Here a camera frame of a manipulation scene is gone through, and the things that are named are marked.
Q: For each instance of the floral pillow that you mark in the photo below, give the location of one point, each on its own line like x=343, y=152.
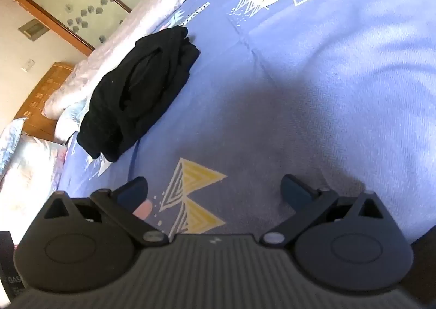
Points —
x=30, y=172

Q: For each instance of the grey wall electrical panel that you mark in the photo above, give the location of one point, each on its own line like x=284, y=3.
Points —
x=31, y=29

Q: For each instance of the wooden headboard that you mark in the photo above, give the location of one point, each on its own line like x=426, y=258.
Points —
x=44, y=91

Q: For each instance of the blue printed bed sheet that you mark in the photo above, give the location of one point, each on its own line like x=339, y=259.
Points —
x=306, y=91

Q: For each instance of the white wall switch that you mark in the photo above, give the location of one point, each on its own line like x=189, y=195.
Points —
x=28, y=65

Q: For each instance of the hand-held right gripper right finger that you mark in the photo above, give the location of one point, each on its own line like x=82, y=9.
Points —
x=293, y=192

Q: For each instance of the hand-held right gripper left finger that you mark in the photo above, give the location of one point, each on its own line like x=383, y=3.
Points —
x=133, y=191

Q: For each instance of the lavender floral quilt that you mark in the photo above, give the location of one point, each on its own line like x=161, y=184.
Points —
x=112, y=43

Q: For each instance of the black pants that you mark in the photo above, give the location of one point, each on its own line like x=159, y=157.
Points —
x=136, y=91

